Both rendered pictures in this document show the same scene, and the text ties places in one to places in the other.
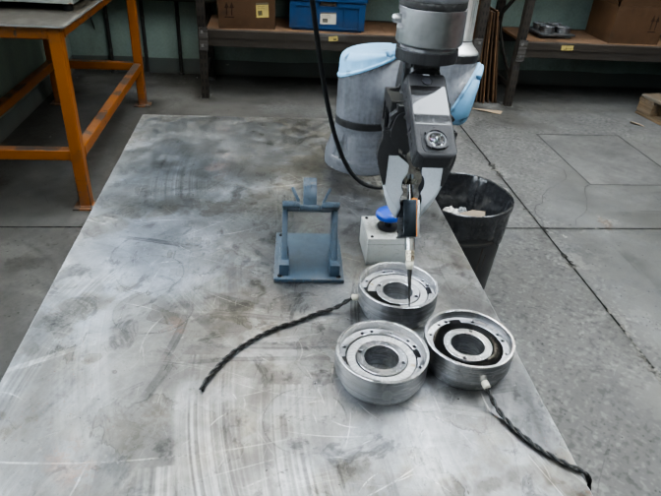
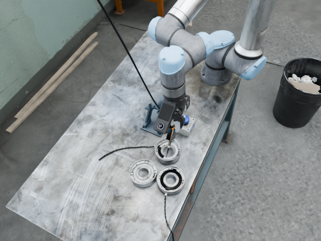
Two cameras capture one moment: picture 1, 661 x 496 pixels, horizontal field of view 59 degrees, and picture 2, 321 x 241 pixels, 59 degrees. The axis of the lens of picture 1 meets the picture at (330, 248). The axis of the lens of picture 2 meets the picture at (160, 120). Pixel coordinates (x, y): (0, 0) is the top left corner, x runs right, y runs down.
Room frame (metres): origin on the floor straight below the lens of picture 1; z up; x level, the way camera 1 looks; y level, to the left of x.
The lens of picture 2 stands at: (0.18, -0.44, 1.81)
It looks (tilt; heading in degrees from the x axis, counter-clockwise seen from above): 54 degrees down; 39
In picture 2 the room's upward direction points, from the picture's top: 7 degrees counter-clockwise
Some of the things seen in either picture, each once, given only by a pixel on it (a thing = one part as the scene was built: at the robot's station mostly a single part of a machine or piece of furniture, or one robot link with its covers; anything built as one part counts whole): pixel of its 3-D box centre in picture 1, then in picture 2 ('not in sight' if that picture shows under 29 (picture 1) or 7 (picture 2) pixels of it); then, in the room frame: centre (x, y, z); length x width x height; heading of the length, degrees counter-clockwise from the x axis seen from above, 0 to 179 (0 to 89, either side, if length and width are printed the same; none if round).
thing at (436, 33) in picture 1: (427, 28); (172, 85); (0.68, -0.09, 1.15); 0.08 x 0.08 x 0.05
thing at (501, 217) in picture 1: (452, 246); (299, 95); (1.77, -0.43, 0.21); 0.34 x 0.34 x 0.43
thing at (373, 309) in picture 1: (396, 295); (168, 151); (0.63, -0.09, 0.82); 0.10 x 0.10 x 0.04
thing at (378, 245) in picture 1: (386, 236); (185, 124); (0.77, -0.08, 0.82); 0.08 x 0.07 x 0.05; 7
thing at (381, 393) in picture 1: (381, 362); (143, 173); (0.50, -0.07, 0.82); 0.10 x 0.10 x 0.04
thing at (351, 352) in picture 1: (381, 363); (144, 173); (0.50, -0.07, 0.82); 0.08 x 0.08 x 0.02
